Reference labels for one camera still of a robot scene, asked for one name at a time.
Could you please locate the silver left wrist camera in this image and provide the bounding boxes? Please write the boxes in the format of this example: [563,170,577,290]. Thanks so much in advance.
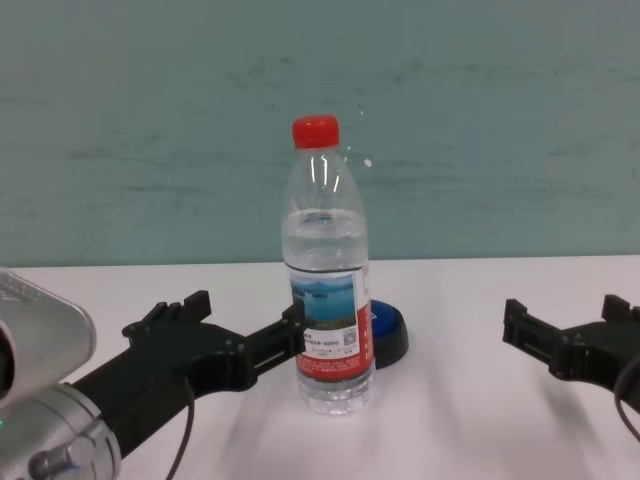
[0,268,98,402]

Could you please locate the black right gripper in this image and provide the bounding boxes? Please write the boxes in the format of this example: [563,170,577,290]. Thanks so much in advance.
[501,294,640,404]

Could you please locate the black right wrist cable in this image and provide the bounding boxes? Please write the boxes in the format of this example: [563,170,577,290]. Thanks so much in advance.
[613,355,640,444]

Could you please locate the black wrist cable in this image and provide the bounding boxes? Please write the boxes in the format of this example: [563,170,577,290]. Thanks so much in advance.
[163,375,198,480]
[613,355,640,444]

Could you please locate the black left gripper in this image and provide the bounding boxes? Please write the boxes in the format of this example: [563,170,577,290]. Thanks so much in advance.
[62,289,307,457]

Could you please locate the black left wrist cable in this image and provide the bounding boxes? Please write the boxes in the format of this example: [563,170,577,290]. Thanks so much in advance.
[163,375,198,480]

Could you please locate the clear water bottle red cap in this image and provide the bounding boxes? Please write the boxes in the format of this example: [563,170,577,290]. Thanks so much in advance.
[280,114,377,418]

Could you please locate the blue push button black base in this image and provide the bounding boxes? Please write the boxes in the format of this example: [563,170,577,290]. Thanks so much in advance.
[368,299,412,372]

